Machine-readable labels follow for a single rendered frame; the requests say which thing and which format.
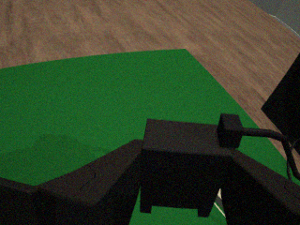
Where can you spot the green circuit board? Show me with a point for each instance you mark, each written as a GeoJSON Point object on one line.
{"type": "Point", "coordinates": [59, 115]}

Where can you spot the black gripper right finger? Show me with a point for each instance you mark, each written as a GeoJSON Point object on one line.
{"type": "Point", "coordinates": [252, 194]}

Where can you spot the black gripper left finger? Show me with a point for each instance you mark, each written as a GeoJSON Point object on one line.
{"type": "Point", "coordinates": [102, 192]}

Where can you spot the black rectangular block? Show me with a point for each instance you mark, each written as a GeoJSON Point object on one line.
{"type": "Point", "coordinates": [283, 106]}

